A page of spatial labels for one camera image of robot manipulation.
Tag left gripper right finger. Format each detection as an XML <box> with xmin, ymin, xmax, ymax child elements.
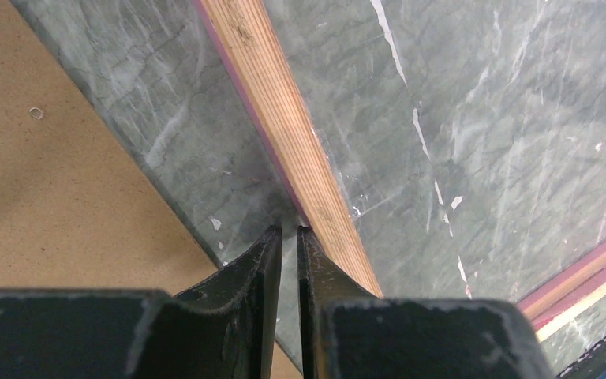
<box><xmin>297</xmin><ymin>227</ymin><xmax>554</xmax><ymax>378</ymax></box>

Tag clear acrylic glass sheet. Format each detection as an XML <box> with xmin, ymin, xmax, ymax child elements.
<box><xmin>15</xmin><ymin>1</ymin><xmax>606</xmax><ymax>362</ymax></box>

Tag pink wooden picture frame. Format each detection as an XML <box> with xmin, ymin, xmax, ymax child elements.
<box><xmin>196</xmin><ymin>1</ymin><xmax>606</xmax><ymax>340</ymax></box>

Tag brown backing board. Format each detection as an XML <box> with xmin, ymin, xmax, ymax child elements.
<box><xmin>0</xmin><ymin>0</ymin><xmax>304</xmax><ymax>379</ymax></box>

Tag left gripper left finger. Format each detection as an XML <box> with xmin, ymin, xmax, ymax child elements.
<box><xmin>0</xmin><ymin>225</ymin><xmax>282</xmax><ymax>378</ymax></box>

